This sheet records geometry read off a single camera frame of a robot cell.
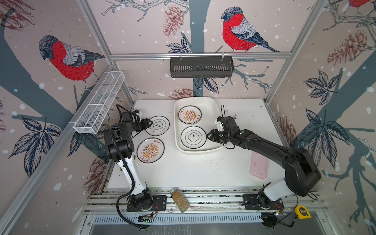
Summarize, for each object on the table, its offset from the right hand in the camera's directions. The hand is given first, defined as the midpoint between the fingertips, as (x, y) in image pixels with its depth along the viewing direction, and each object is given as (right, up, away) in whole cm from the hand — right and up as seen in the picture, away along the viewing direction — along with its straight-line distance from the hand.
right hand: (206, 137), depth 85 cm
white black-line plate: (-8, -2, +13) cm, 15 cm away
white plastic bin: (+7, +17, +29) cm, 34 cm away
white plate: (-32, +5, +19) cm, 38 cm away
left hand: (-40, +7, +18) cm, 45 cm away
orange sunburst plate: (-10, +13, +25) cm, 30 cm away
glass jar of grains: (-14, -28, -14) cm, 35 cm away
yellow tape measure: (+45, -33, -17) cm, 58 cm away
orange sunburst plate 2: (-36, -10, +8) cm, 38 cm away
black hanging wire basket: (+1, +49, +21) cm, 54 cm away
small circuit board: (-32, -39, -13) cm, 52 cm away
